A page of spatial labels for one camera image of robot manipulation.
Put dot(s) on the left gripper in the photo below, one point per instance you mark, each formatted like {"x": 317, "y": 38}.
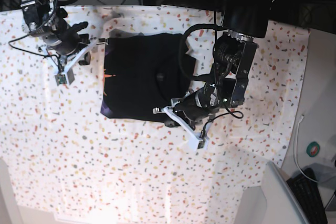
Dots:
{"x": 197, "y": 106}

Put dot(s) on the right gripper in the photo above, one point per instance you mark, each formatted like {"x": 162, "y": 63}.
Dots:
{"x": 67, "y": 41}

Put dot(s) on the black t-shirt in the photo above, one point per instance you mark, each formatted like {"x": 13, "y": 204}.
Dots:
{"x": 142, "y": 73}

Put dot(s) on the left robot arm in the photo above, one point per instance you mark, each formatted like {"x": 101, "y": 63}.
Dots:
{"x": 233, "y": 54}

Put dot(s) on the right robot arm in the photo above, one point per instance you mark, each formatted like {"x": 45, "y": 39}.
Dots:
{"x": 45, "y": 19}

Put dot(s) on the terrazzo pattern tablecloth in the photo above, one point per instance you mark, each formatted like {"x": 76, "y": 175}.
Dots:
{"x": 64, "y": 157}

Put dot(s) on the grey plastic bin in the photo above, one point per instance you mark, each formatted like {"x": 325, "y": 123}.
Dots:
{"x": 271, "y": 202}

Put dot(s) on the green tape roll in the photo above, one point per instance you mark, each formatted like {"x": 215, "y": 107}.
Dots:
{"x": 313, "y": 149}

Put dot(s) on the black keyboard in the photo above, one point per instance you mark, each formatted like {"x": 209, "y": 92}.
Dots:
{"x": 308, "y": 196}

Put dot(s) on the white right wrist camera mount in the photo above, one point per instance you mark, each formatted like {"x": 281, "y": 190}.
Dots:
{"x": 63, "y": 66}

